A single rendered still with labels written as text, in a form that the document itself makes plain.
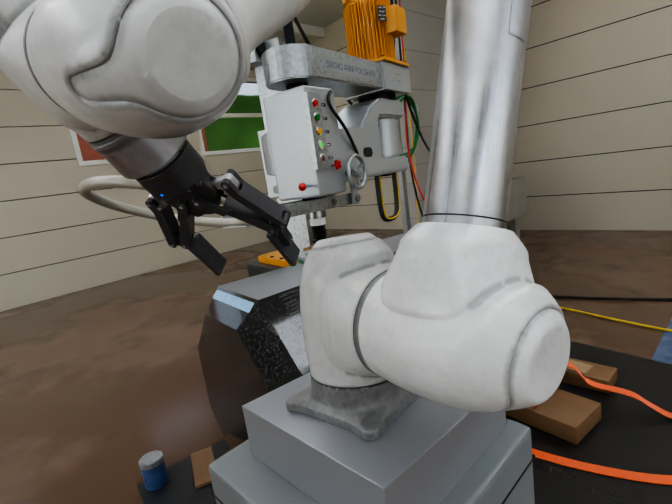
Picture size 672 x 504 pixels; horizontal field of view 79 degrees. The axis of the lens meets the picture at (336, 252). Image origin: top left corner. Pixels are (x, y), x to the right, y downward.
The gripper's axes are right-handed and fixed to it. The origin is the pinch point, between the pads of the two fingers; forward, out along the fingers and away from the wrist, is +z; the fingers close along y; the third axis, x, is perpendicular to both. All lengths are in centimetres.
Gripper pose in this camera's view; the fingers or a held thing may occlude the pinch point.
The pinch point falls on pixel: (253, 259)
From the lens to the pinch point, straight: 63.0
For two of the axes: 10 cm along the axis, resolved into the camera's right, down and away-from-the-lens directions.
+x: -1.6, 7.9, -5.9
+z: 4.0, 6.0, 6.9
